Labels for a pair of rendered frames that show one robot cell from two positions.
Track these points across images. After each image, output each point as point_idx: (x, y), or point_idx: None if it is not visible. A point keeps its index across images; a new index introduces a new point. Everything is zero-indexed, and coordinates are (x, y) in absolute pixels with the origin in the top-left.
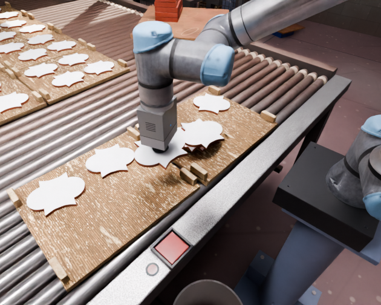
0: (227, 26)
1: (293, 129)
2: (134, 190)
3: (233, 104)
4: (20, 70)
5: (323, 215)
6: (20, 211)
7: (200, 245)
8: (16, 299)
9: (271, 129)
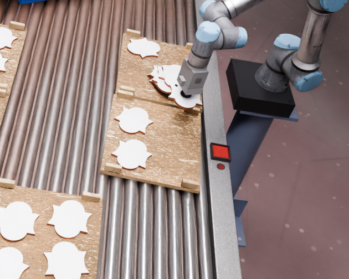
0: (226, 13)
1: None
2: (170, 132)
3: (158, 43)
4: None
5: (268, 103)
6: (124, 174)
7: None
8: (179, 210)
9: None
